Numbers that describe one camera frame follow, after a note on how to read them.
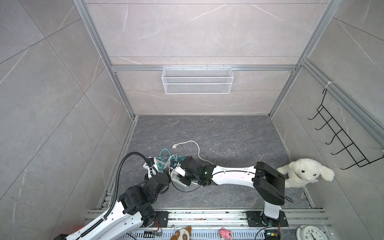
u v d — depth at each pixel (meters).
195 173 0.62
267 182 0.49
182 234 0.67
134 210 0.49
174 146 1.00
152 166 0.61
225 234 0.67
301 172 0.73
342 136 0.67
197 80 1.00
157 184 0.52
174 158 0.88
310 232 0.67
